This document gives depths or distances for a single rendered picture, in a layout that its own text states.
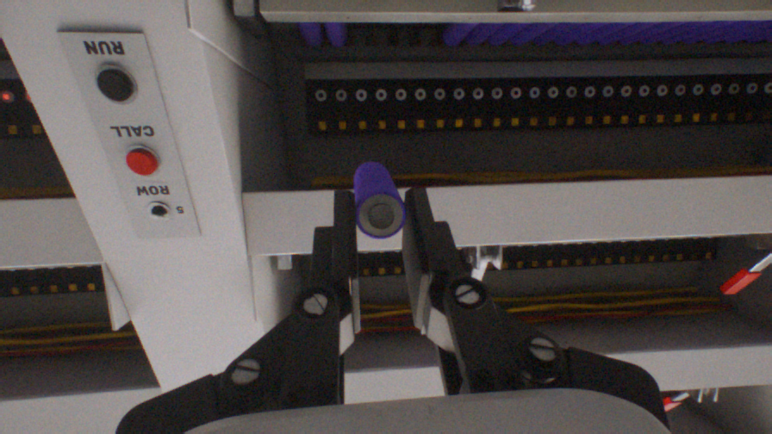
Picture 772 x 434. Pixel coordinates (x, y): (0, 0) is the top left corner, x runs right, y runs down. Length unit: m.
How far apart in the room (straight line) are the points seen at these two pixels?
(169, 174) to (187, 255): 0.06
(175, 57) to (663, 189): 0.34
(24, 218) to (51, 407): 0.20
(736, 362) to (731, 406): 0.24
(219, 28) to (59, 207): 0.16
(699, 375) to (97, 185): 0.55
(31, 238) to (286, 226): 0.16
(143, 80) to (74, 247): 0.13
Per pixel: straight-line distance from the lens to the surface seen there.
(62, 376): 0.57
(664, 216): 0.35
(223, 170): 0.25
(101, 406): 0.45
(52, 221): 0.33
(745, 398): 0.76
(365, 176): 0.15
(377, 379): 0.39
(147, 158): 0.26
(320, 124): 0.39
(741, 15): 0.39
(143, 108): 0.25
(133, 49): 0.25
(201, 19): 0.23
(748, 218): 0.40
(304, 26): 0.31
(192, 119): 0.25
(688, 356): 0.51
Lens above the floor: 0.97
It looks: 29 degrees up
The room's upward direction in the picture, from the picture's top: 180 degrees counter-clockwise
